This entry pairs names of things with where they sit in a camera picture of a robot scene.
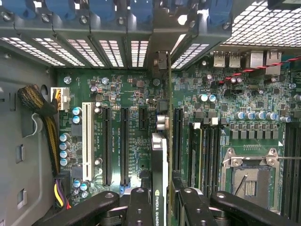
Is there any black expansion slot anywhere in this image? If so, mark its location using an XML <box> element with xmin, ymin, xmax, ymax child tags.
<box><xmin>173</xmin><ymin>107</ymin><xmax>184</xmax><ymax>172</ymax></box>

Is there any braided power wire bundle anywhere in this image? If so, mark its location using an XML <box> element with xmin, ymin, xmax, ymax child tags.
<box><xmin>17</xmin><ymin>84</ymin><xmax>72</xmax><ymax>210</ymax></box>

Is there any white PCI expansion slot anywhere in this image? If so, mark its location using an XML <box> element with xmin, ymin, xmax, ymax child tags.
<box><xmin>81</xmin><ymin>101</ymin><xmax>95</xmax><ymax>182</ymax></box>

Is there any CPU socket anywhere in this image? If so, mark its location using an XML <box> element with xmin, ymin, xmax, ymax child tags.
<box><xmin>222</xmin><ymin>147</ymin><xmax>282</xmax><ymax>210</ymax></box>

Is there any green Dell motherboard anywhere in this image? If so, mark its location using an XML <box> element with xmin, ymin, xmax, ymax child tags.
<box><xmin>55</xmin><ymin>50</ymin><xmax>301</xmax><ymax>226</ymax></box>

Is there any long expansion slot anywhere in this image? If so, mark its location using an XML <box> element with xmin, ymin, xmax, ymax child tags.
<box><xmin>119</xmin><ymin>106</ymin><xmax>131</xmax><ymax>189</ymax></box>
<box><xmin>102</xmin><ymin>105</ymin><xmax>113</xmax><ymax>187</ymax></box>

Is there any open black PC case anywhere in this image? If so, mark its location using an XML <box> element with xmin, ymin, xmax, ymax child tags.
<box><xmin>0</xmin><ymin>0</ymin><xmax>301</xmax><ymax>226</ymax></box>

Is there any white power connector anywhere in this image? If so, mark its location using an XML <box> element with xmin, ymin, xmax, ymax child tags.
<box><xmin>50</xmin><ymin>87</ymin><xmax>71</xmax><ymax>113</ymax></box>

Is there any short expansion slot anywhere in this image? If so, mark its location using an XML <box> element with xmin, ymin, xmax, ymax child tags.
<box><xmin>138</xmin><ymin>107</ymin><xmax>150</xmax><ymax>132</ymax></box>

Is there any red black twisted wire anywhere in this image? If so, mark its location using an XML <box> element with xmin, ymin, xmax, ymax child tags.
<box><xmin>218</xmin><ymin>56</ymin><xmax>301</xmax><ymax>85</ymax></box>

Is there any black RAM slot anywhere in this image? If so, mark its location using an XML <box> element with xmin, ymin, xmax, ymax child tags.
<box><xmin>214</xmin><ymin>123</ymin><xmax>223</xmax><ymax>193</ymax></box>
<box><xmin>201</xmin><ymin>123</ymin><xmax>210</xmax><ymax>192</ymax></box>
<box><xmin>290</xmin><ymin>124</ymin><xmax>298</xmax><ymax>222</ymax></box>
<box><xmin>283</xmin><ymin>124</ymin><xmax>292</xmax><ymax>222</ymax></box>
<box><xmin>208</xmin><ymin>117</ymin><xmax>218</xmax><ymax>193</ymax></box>
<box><xmin>296</xmin><ymin>124</ymin><xmax>301</xmax><ymax>222</ymax></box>

